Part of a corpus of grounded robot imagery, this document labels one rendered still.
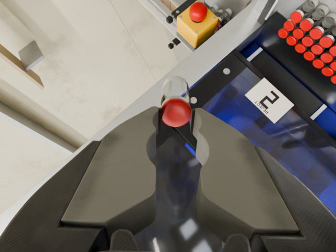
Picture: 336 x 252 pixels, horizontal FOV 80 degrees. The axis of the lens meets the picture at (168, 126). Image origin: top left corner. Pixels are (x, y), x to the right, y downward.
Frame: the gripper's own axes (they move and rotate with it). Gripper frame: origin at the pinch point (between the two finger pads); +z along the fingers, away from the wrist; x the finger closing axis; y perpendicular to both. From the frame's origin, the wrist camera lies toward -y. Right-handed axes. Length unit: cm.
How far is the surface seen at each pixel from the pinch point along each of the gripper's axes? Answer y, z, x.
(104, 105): 146, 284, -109
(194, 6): -4.4, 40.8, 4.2
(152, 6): -3, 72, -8
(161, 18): 0, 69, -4
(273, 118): 14.9, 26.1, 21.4
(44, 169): 240, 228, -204
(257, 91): 10.7, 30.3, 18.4
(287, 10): -4.3, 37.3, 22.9
